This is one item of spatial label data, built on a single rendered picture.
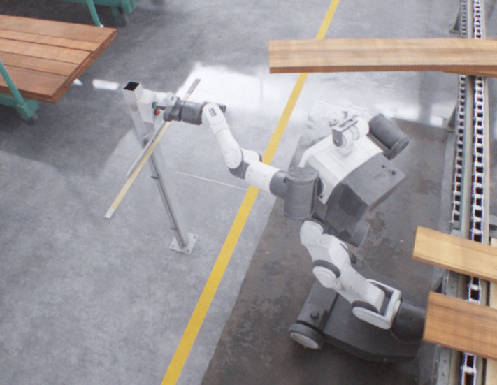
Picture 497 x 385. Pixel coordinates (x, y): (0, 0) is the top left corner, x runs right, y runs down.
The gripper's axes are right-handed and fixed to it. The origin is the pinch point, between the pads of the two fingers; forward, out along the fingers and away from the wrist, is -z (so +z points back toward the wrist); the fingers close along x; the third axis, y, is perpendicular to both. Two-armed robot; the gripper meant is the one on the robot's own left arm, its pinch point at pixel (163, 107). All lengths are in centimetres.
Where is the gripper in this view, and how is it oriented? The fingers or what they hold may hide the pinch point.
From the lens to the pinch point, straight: 177.2
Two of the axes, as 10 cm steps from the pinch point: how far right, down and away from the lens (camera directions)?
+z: 9.3, 2.5, -2.6
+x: 3.4, -8.4, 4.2
